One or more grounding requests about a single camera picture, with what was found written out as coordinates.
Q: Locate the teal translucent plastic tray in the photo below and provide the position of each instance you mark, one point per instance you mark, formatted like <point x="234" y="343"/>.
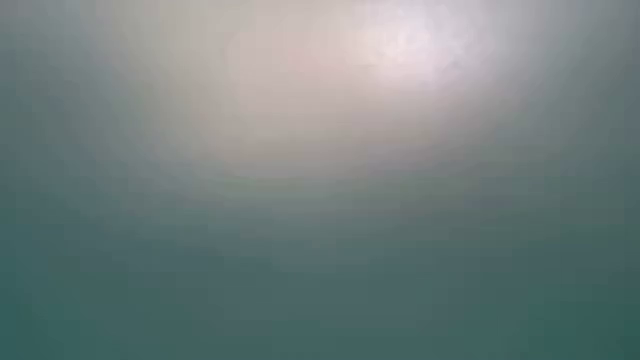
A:
<point x="320" y="250"/>

